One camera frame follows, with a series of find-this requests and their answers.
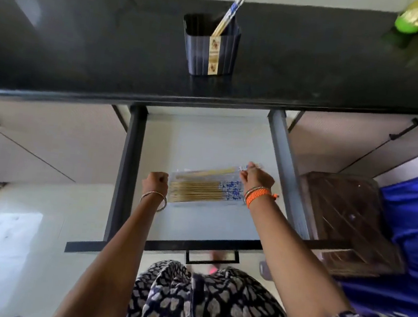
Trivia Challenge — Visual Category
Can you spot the beige cabinet door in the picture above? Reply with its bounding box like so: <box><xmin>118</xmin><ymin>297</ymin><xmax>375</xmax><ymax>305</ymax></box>
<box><xmin>285</xmin><ymin>98</ymin><xmax>418</xmax><ymax>183</ymax></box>
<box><xmin>0</xmin><ymin>91</ymin><xmax>132</xmax><ymax>197</ymax></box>

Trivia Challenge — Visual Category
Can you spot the black ribbed cutlery holder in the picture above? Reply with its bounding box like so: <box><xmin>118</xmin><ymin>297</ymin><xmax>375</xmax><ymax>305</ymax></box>
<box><xmin>177</xmin><ymin>11</ymin><xmax>244</xmax><ymax>81</ymax></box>

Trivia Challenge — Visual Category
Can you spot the person's right forearm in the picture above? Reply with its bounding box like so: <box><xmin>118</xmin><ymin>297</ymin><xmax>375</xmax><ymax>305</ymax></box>
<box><xmin>234</xmin><ymin>193</ymin><xmax>365</xmax><ymax>317</ymax></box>

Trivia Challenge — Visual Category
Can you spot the person's left forearm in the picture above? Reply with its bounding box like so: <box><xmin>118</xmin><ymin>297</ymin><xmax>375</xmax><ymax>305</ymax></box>
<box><xmin>54</xmin><ymin>183</ymin><xmax>169</xmax><ymax>317</ymax></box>

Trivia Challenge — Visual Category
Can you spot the blue cloth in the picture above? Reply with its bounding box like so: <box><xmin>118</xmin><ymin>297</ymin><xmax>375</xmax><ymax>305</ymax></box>
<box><xmin>337</xmin><ymin>160</ymin><xmax>418</xmax><ymax>317</ymax></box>

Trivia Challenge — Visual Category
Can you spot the person's left hand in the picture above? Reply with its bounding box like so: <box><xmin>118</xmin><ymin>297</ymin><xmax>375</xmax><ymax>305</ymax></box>
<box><xmin>140</xmin><ymin>170</ymin><xmax>171</xmax><ymax>198</ymax></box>

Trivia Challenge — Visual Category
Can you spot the blue-patterned bamboo chopstick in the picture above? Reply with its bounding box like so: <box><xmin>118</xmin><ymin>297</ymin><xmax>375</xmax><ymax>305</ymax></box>
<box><xmin>216</xmin><ymin>0</ymin><xmax>246</xmax><ymax>39</ymax></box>
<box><xmin>211</xmin><ymin>0</ymin><xmax>242</xmax><ymax>39</ymax></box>

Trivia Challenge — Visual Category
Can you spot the clear packet of bamboo chopsticks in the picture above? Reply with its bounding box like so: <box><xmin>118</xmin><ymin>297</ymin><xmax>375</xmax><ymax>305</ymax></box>
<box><xmin>166</xmin><ymin>156</ymin><xmax>265</xmax><ymax>213</ymax></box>

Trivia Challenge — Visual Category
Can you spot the grey open drawer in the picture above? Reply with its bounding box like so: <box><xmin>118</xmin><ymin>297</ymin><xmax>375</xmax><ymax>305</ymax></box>
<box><xmin>64</xmin><ymin>89</ymin><xmax>367</xmax><ymax>284</ymax></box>

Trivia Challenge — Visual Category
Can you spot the green round cap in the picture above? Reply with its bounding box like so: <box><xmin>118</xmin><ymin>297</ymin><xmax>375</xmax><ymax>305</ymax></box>
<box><xmin>394</xmin><ymin>6</ymin><xmax>418</xmax><ymax>35</ymax></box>

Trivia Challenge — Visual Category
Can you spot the dark wooden slatted crate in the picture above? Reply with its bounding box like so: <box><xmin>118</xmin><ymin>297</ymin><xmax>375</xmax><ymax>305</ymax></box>
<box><xmin>289</xmin><ymin>169</ymin><xmax>416</xmax><ymax>284</ymax></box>

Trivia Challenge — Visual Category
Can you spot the person's black patterned dress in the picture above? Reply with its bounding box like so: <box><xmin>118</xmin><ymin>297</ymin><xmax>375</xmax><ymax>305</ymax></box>
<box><xmin>49</xmin><ymin>247</ymin><xmax>418</xmax><ymax>317</ymax></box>

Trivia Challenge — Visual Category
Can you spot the silver bangle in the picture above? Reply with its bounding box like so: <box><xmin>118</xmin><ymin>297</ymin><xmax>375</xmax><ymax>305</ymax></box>
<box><xmin>138</xmin><ymin>190</ymin><xmax>169</xmax><ymax>213</ymax></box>

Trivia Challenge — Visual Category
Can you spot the orange thread bracelet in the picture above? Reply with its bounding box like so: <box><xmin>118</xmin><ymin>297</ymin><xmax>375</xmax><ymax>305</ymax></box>
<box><xmin>243</xmin><ymin>185</ymin><xmax>280</xmax><ymax>212</ymax></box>

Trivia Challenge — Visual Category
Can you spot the person's right hand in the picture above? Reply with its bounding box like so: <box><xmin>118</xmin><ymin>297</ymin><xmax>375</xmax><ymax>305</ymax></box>
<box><xmin>238</xmin><ymin>161</ymin><xmax>277</xmax><ymax>196</ymax></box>

